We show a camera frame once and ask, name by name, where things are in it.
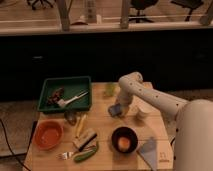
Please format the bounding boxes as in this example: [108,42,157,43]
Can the blue sponge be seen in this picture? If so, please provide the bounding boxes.
[108,104,121,117]

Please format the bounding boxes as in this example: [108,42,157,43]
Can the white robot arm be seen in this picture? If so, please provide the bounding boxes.
[116,72,213,171]

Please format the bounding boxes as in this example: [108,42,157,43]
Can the white paper cup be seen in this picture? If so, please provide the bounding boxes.
[136,106,149,121]

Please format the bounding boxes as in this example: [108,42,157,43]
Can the black bowl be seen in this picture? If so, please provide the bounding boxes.
[111,126,138,154]

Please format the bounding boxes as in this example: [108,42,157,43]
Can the green translucent cup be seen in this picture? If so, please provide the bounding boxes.
[104,82,115,97]

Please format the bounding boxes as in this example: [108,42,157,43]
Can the orange fruit in bowl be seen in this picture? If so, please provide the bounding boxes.
[118,137,130,152]

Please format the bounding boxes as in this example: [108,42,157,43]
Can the yellow banana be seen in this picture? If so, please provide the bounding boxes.
[76,114,87,138]

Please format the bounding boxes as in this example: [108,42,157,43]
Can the grey blue cloth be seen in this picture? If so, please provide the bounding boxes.
[137,137,157,171]

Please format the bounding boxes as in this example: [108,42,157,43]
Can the silver metal cup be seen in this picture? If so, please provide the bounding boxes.
[64,111,77,126]

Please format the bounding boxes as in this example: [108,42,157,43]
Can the green plastic tray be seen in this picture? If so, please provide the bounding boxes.
[38,76,92,114]

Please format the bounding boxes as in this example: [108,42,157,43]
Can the white spatula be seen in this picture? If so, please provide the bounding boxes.
[57,92,87,108]

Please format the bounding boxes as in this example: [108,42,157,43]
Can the green cucumber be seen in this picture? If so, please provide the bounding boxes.
[73,143,99,163]

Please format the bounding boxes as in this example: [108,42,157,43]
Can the brown grape bunch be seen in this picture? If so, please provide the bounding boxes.
[47,88,64,105]

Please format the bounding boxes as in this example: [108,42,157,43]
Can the silver fork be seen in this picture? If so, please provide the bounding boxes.
[58,151,83,160]

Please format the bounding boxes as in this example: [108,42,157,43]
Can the orange plastic bowl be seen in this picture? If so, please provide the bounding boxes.
[33,120,63,150]

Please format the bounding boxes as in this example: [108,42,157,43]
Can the black office chair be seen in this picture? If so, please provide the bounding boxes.
[129,0,158,23]

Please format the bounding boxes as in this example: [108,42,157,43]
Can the black handled brush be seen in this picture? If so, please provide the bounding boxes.
[73,128,97,151]

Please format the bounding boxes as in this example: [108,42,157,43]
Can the wooden post middle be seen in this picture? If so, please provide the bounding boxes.
[120,0,131,29]

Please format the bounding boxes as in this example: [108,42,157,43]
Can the wooden post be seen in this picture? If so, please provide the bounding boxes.
[120,0,131,29]
[56,0,70,31]

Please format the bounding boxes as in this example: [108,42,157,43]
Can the black cable left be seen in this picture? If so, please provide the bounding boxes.
[0,118,32,171]

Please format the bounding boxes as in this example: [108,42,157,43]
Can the wooden post left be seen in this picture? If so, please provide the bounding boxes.
[56,0,70,31]

